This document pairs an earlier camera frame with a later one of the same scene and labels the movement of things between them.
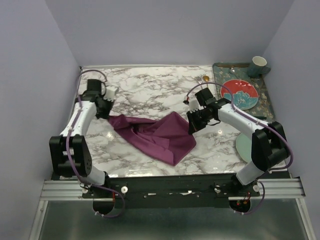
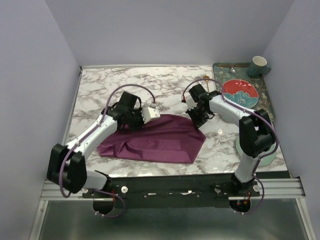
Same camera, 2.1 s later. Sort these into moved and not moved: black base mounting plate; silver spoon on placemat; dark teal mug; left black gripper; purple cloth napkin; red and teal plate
Moved: left black gripper; purple cloth napkin
Not moved: silver spoon on placemat; dark teal mug; red and teal plate; black base mounting plate
